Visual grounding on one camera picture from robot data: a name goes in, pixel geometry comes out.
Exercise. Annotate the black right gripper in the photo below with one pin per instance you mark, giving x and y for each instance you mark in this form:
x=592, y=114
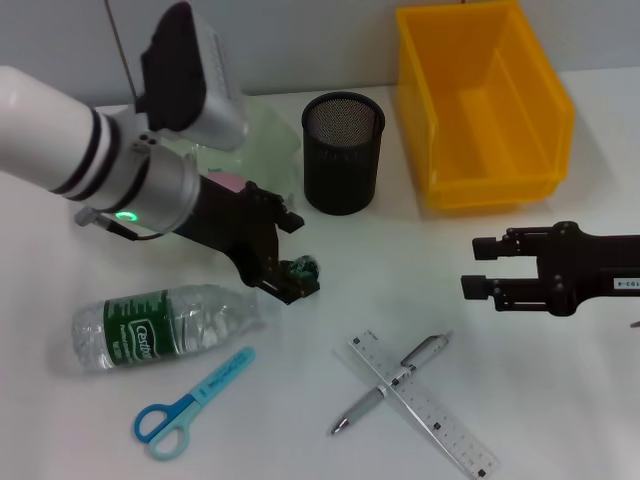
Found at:
x=585, y=270

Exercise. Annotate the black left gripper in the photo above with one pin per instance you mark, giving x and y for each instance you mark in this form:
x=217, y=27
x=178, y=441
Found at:
x=235, y=220

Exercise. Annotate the green plastic wrapper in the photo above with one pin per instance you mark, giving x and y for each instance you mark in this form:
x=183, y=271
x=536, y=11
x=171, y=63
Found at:
x=306, y=265

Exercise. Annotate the pink peach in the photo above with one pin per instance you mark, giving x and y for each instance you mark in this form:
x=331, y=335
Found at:
x=225, y=181

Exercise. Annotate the clear green-label water bottle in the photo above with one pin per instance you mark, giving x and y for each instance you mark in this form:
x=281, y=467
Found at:
x=145, y=335

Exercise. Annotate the silver pen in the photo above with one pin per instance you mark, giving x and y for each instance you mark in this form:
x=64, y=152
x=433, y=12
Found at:
x=425, y=350

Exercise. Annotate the black mesh pen cup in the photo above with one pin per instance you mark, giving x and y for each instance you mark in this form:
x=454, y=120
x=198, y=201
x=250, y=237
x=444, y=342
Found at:
x=342, y=165

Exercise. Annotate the green glass fruit plate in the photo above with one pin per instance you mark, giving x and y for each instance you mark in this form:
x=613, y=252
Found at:
x=272, y=145

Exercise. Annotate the clear plastic ruler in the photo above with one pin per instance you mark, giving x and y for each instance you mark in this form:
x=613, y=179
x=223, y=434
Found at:
x=440, y=415

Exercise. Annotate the blue scissors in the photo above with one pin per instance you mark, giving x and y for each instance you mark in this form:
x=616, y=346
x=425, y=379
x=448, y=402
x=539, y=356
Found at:
x=165, y=430

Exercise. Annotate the yellow plastic bin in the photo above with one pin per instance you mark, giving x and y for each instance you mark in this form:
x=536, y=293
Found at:
x=480, y=140

